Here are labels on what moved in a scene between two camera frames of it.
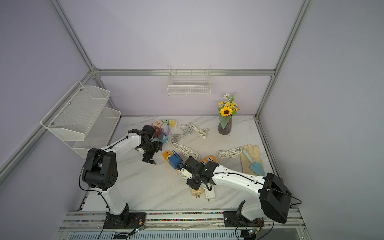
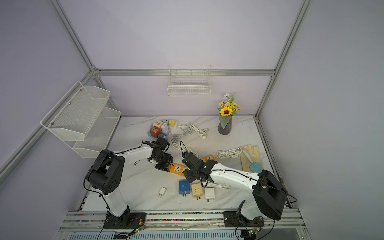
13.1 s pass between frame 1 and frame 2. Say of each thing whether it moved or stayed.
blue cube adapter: moved
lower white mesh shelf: stayed
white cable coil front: stayed
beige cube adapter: stayed
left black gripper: moved
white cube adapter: stayed
